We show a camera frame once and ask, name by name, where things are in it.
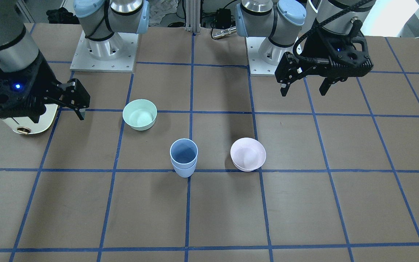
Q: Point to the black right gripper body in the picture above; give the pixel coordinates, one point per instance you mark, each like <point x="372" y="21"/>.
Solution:
<point x="41" y="84"/>

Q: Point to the aluminium frame post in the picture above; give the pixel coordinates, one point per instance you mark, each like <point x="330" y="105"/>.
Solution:
<point x="193" y="16"/>

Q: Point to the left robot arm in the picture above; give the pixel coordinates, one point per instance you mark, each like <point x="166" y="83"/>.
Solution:
<point x="281" y="22"/>

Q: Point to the white toaster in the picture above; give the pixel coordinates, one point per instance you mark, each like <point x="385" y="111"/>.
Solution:
<point x="25" y="126"/>

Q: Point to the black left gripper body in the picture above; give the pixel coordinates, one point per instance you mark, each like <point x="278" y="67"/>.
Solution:
<point x="317" y="50"/>

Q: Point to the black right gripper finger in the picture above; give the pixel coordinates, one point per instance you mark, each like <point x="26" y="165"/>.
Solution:
<point x="80" y="112"/>

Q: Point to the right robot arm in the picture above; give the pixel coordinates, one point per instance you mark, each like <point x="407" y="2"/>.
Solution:
<point x="100" y="19"/>

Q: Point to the green bowl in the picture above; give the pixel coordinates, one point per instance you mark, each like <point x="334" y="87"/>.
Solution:
<point x="140" y="114"/>

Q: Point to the blue cup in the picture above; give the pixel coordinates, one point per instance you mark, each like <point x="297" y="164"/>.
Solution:
<point x="186" y="170"/>
<point x="183" y="153"/>

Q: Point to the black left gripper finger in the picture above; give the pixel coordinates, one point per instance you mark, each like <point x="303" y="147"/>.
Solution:
<point x="326" y="85"/>
<point x="284" y="88"/>

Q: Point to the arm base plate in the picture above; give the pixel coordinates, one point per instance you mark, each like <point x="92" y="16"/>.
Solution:
<point x="263" y="56"/>
<point x="117" y="54"/>

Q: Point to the pink bowl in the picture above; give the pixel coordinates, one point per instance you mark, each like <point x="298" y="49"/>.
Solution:
<point x="248" y="154"/>

